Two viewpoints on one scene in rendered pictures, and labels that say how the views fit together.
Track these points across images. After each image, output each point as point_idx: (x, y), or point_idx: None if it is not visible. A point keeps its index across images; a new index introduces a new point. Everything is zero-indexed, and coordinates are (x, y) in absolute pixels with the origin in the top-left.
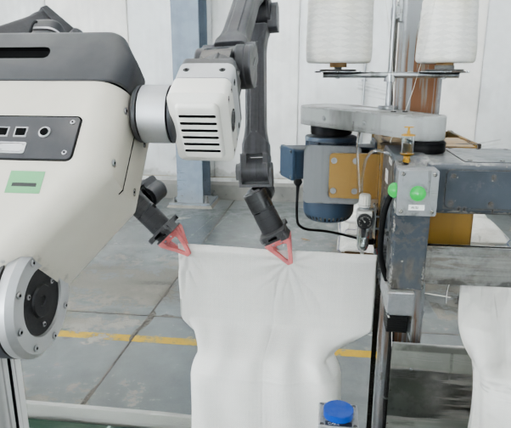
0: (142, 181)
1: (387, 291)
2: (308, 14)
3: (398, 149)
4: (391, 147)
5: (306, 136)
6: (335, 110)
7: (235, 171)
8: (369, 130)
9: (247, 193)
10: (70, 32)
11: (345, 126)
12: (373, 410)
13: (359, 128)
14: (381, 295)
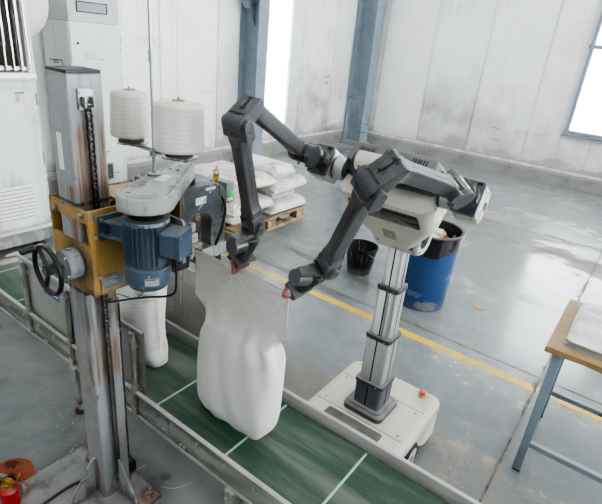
0: (312, 263)
1: (225, 242)
2: (200, 118)
3: (195, 185)
4: (188, 188)
5: (166, 221)
6: (181, 184)
7: (265, 226)
8: (188, 184)
9: (256, 238)
10: (376, 145)
11: (183, 191)
12: (108, 430)
13: (186, 187)
14: (98, 342)
